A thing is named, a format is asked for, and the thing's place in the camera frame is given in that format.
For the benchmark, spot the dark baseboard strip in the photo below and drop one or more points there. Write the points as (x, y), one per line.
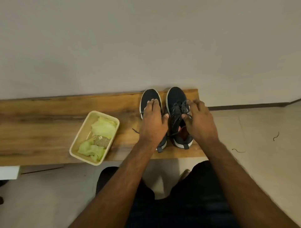
(247, 106)

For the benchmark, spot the cream plastic mesh basket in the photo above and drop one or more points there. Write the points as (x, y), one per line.
(82, 134)

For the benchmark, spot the grey shoelace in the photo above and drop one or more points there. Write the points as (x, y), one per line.
(135, 131)
(176, 110)

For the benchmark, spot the person's left forearm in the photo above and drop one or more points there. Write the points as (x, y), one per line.
(117, 188)

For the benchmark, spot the person's right forearm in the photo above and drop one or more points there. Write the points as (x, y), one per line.
(239, 183)

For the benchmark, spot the dark sneaker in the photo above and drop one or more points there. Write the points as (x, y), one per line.
(175, 96)
(150, 95)

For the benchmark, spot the person's right hand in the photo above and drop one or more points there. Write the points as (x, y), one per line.
(202, 124)

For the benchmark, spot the person's left hand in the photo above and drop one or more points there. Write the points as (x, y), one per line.
(152, 124)

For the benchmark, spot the dark thread piece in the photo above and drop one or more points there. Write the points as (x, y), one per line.
(238, 151)
(276, 136)

